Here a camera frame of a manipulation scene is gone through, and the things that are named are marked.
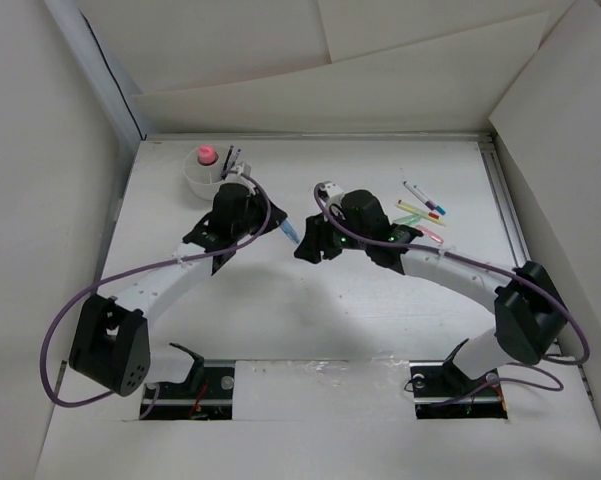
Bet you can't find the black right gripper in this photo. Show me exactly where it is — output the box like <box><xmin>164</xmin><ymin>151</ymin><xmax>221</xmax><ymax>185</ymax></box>
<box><xmin>293</xmin><ymin>206</ymin><xmax>371</xmax><ymax>264</ymax></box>

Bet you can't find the blue highlighter marker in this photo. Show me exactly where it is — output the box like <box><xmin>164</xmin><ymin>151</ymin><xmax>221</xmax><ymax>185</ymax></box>
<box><xmin>280</xmin><ymin>220</ymin><xmax>300</xmax><ymax>245</ymax></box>

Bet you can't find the blue ballpoint pen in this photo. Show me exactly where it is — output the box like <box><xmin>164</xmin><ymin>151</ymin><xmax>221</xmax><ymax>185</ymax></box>
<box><xmin>221</xmin><ymin>145</ymin><xmax>241</xmax><ymax>178</ymax></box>

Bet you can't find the pink capped glue bottle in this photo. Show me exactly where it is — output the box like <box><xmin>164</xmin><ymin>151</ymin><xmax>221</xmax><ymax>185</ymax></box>
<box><xmin>197</xmin><ymin>145</ymin><xmax>218</xmax><ymax>166</ymax></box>

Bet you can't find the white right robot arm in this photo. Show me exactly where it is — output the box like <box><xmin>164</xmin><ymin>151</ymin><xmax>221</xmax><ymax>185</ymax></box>
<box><xmin>294</xmin><ymin>182</ymin><xmax>568</xmax><ymax>394</ymax></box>

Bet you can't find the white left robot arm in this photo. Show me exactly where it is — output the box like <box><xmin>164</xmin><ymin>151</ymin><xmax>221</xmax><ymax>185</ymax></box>
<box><xmin>69</xmin><ymin>183</ymin><xmax>288</xmax><ymax>397</ymax></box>

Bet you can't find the white round divided container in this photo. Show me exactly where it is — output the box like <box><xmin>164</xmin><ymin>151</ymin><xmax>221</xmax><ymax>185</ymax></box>
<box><xmin>182</xmin><ymin>143</ymin><xmax>231</xmax><ymax>201</ymax></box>

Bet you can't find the yellow red felt pen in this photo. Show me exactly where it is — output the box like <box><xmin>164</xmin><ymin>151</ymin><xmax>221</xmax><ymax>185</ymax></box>
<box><xmin>395</xmin><ymin>201</ymin><xmax>446</xmax><ymax>227</ymax></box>

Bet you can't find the green highlighter marker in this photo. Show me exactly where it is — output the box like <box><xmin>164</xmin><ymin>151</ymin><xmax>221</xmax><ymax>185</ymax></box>
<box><xmin>394</xmin><ymin>214</ymin><xmax>422</xmax><ymax>226</ymax></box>

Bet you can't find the pink highlighter marker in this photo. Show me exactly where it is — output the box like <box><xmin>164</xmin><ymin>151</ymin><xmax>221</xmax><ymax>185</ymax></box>
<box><xmin>416</xmin><ymin>225</ymin><xmax>444</xmax><ymax>245</ymax></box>

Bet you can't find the white purple felt pen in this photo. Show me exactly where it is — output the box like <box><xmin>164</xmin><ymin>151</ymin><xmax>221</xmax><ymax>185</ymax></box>
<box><xmin>402</xmin><ymin>181</ymin><xmax>446</xmax><ymax>216</ymax></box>

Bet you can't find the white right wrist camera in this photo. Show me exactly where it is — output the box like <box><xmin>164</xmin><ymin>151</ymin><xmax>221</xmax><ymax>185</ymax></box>
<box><xmin>314</xmin><ymin>181</ymin><xmax>345</xmax><ymax>210</ymax></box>

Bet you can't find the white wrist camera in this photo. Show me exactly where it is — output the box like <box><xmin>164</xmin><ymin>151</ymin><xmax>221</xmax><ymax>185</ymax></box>
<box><xmin>314</xmin><ymin>181</ymin><xmax>345</xmax><ymax>210</ymax></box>
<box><xmin>224</xmin><ymin>162</ymin><xmax>255</xmax><ymax>194</ymax></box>

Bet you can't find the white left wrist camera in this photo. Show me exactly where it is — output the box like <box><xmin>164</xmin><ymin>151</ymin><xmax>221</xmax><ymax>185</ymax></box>
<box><xmin>224</xmin><ymin>162</ymin><xmax>255</xmax><ymax>194</ymax></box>

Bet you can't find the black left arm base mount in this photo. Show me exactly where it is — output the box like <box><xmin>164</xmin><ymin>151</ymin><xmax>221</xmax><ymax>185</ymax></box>
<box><xmin>139</xmin><ymin>342</ymin><xmax>236</xmax><ymax>421</ymax></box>

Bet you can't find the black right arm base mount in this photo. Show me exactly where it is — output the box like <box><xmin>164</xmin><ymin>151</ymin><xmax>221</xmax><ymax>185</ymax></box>
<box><xmin>403</xmin><ymin>339</ymin><xmax>508</xmax><ymax>420</ymax></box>

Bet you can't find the aluminium rail right edge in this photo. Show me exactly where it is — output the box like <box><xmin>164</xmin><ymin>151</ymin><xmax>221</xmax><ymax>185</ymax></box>
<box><xmin>478</xmin><ymin>135</ymin><xmax>530</xmax><ymax>267</ymax></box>

